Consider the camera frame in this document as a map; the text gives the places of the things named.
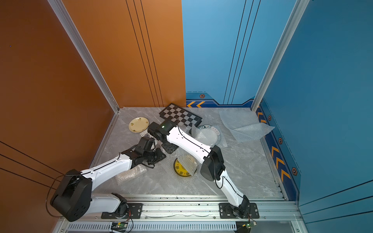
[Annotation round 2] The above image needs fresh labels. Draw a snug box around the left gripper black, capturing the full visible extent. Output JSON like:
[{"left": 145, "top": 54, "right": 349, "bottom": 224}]
[{"left": 143, "top": 147, "right": 168, "bottom": 165}]

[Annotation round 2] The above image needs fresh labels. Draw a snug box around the cream yellow dinner plate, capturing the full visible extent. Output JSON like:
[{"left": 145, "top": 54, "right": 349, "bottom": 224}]
[{"left": 128, "top": 117, "right": 149, "bottom": 133}]

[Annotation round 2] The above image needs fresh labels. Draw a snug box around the yellow black patterned plate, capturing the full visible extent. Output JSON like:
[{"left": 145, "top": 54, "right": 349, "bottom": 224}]
[{"left": 173, "top": 158, "right": 191, "bottom": 177}]

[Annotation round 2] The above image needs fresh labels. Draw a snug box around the bubble wrap sheet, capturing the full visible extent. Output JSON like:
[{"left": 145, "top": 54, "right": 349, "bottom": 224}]
[{"left": 219, "top": 108, "right": 275, "bottom": 143}]

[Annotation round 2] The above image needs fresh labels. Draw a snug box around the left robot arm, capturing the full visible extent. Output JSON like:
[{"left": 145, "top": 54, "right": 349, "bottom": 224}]
[{"left": 50, "top": 136, "right": 166, "bottom": 222}]

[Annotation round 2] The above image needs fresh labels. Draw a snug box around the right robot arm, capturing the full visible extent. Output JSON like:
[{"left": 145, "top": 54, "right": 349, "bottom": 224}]
[{"left": 147, "top": 120, "right": 251, "bottom": 219}]

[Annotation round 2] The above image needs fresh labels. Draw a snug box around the small square marker tile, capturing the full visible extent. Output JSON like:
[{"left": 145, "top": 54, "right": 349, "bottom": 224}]
[{"left": 140, "top": 131, "right": 152, "bottom": 137}]

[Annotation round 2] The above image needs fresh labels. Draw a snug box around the black white checkerboard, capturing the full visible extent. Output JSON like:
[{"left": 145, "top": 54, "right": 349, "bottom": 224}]
[{"left": 159, "top": 103, "right": 203, "bottom": 127}]

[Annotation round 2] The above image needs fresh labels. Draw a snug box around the left circuit board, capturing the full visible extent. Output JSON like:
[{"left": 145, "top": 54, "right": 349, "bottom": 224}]
[{"left": 110, "top": 222, "right": 128, "bottom": 233}]

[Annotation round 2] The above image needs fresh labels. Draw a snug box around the circuit board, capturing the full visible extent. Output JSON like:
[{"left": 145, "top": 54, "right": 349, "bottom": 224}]
[
  {"left": 110, "top": 222, "right": 128, "bottom": 233},
  {"left": 235, "top": 221, "right": 257, "bottom": 233}
]

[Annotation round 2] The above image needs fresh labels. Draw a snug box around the right circuit board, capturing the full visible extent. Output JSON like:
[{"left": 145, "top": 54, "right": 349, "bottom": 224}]
[{"left": 235, "top": 221, "right": 257, "bottom": 233}]

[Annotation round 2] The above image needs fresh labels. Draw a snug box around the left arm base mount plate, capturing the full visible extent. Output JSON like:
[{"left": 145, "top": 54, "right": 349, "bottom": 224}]
[{"left": 101, "top": 203, "right": 143, "bottom": 219}]

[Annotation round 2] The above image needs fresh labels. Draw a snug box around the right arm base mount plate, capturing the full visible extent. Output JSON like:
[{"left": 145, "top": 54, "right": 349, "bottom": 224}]
[{"left": 219, "top": 203, "right": 260, "bottom": 219}]

